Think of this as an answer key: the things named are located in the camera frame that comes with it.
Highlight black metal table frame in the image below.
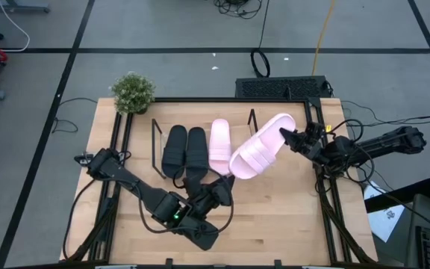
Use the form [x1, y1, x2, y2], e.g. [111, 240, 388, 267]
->
[60, 96, 378, 268]

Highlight wooden shelf with black frame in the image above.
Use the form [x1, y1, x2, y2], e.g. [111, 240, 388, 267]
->
[151, 108, 261, 180]

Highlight black slide sandal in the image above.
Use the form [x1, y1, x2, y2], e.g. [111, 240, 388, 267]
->
[185, 126, 210, 184]
[161, 124, 188, 179]

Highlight white paper sheet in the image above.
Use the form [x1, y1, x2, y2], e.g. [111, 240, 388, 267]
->
[363, 181, 406, 243]

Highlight black cable beside table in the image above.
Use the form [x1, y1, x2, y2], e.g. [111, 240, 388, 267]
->
[340, 99, 430, 129]

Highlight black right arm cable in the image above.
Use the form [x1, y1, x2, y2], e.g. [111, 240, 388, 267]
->
[326, 118, 376, 185]

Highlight small green potted plant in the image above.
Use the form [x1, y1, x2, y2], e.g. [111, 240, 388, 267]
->
[109, 70, 157, 115]

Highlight thin black floor cable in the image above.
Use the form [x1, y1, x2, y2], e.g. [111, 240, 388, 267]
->
[51, 96, 99, 135]

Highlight black desk edge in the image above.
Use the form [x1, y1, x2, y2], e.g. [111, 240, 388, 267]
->
[364, 177, 430, 214]

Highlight white floor cable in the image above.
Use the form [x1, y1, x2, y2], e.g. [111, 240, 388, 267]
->
[0, 0, 31, 53]

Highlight yellow cable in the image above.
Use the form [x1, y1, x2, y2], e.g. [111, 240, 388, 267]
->
[311, 0, 338, 77]

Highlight pink slide sandal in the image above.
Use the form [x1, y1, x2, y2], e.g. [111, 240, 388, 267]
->
[228, 113, 297, 181]
[208, 118, 234, 176]

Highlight black curved table cable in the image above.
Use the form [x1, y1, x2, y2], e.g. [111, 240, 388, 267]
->
[62, 179, 99, 262]

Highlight black coiled floor cable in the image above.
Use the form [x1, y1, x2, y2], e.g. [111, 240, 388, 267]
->
[250, 0, 272, 78]

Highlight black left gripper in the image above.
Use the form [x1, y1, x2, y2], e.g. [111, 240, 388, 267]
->
[182, 174, 236, 217]

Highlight black perforated computer case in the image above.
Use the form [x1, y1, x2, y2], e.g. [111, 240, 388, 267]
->
[234, 75, 332, 100]

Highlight tangled black cable bundle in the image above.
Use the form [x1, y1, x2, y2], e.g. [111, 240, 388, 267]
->
[213, 0, 264, 20]

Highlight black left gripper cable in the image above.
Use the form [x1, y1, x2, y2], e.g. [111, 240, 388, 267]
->
[138, 164, 235, 235]

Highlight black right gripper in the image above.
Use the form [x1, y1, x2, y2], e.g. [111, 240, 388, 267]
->
[278, 128, 337, 162]

